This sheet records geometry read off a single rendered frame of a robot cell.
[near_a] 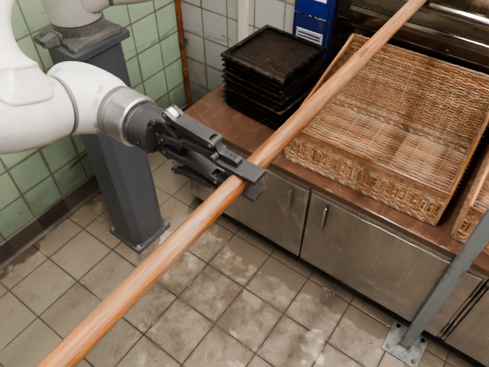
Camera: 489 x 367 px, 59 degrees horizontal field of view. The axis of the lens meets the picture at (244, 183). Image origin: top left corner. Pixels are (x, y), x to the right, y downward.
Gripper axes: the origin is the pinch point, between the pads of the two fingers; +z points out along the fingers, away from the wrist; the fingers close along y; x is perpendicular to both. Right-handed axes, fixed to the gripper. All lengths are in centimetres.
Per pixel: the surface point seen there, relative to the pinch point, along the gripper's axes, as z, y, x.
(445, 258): 35, 66, -59
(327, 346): 15, 119, -36
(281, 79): -36, 38, -73
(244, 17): -79, 45, -112
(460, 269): 39, 60, -53
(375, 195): 8, 59, -63
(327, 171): -9, 59, -63
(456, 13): 9, 2, -76
